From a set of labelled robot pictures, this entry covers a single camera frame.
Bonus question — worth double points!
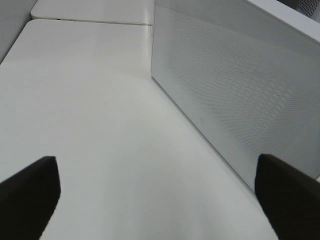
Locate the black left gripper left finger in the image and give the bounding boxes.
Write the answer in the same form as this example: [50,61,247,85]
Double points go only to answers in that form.
[0,156,61,240]

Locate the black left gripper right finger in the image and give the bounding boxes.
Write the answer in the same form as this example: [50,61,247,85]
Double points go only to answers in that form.
[254,154,320,240]

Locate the white microwave door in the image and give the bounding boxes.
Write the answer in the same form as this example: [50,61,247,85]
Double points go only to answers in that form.
[151,0,320,187]

